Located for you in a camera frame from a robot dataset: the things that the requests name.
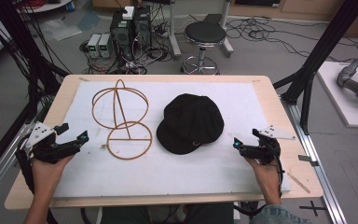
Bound white floor board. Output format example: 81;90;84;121
316;61;358;131

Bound white round table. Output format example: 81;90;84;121
14;0;73;14

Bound white table mat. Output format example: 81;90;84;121
53;80;293;199

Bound black cap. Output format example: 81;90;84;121
156;92;226;156

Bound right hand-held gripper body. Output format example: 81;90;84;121
239;124;296;166

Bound white metal stand leg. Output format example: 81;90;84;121
219;0;235;58
167;0;183;60

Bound thin wooden strip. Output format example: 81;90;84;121
286;172;311;195

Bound person's legs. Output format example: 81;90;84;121
100;203;235;224

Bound clear plastic sheet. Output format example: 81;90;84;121
39;17;84;42

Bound black frame post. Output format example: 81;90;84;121
0;0;71;104
272;0;358;135

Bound golden wire hat stand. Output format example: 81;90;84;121
90;78;154;161

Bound aluminium rail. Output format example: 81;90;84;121
280;95;349;224
0;122;34;209

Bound person's left hand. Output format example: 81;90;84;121
30;154;76;189

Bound long black floor cables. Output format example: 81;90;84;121
225;16;358;64

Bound person's right hand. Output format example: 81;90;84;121
243;156;282;189

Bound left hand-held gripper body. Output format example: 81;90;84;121
15;121;82;165

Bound grey power supply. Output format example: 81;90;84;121
87;33;103;59
98;33;113;59

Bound wooden cabinet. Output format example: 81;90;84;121
228;0;358;39

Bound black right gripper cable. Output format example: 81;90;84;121
234;146;286;218

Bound black computer tower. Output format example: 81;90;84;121
109;11;135;62
132;5;153;49

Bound black round stool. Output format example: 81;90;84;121
180;21;228;76

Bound white box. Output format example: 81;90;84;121
122;6;135;21

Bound small metal bracket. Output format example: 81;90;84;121
297;154;320;168

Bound tangle of floor cables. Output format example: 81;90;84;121
79;18;172;76

